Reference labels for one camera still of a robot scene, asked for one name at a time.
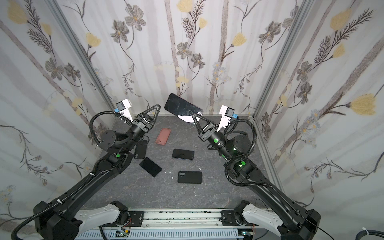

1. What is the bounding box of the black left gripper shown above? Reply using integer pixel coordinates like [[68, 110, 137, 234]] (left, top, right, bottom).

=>
[[120, 105, 156, 154]]

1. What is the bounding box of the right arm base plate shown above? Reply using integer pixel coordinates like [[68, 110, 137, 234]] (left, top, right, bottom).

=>
[[219, 210, 249, 227]]

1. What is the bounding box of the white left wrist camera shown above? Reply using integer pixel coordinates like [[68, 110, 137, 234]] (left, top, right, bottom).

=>
[[115, 99, 133, 122]]

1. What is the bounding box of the aluminium mounting rail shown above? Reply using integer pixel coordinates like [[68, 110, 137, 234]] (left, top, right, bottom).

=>
[[74, 207, 305, 232]]

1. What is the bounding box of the small green circuit board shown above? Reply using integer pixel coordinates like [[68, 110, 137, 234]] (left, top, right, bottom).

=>
[[115, 230, 130, 238]]

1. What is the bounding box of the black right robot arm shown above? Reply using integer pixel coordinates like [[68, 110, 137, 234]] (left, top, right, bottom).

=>
[[192, 113, 321, 240]]

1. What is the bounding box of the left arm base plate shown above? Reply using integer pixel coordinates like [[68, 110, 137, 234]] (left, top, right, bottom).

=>
[[112, 211, 144, 228]]

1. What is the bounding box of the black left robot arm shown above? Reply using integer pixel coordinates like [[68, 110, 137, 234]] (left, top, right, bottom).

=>
[[11, 104, 161, 240]]

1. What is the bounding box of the pink phone case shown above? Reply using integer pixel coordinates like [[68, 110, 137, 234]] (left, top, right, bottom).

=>
[[155, 128, 171, 146]]

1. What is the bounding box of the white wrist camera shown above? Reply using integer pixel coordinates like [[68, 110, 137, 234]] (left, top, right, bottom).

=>
[[115, 99, 133, 122], [217, 105, 238, 132]]

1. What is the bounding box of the black phone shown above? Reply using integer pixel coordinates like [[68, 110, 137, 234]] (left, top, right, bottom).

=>
[[164, 94, 204, 124], [139, 158, 162, 178], [172, 149, 195, 161]]

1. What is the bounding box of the black phone case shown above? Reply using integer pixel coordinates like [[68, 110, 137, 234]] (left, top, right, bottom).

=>
[[134, 140, 149, 160], [178, 171, 203, 184]]

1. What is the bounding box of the black cable bottom right corner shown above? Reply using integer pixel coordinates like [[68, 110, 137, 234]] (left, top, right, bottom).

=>
[[355, 227, 384, 240]]

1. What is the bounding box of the white slotted cable duct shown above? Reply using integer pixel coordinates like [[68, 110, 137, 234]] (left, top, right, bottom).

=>
[[77, 228, 244, 240]]

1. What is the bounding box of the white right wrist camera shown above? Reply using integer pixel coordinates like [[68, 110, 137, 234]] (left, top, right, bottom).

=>
[[217, 105, 238, 132]]

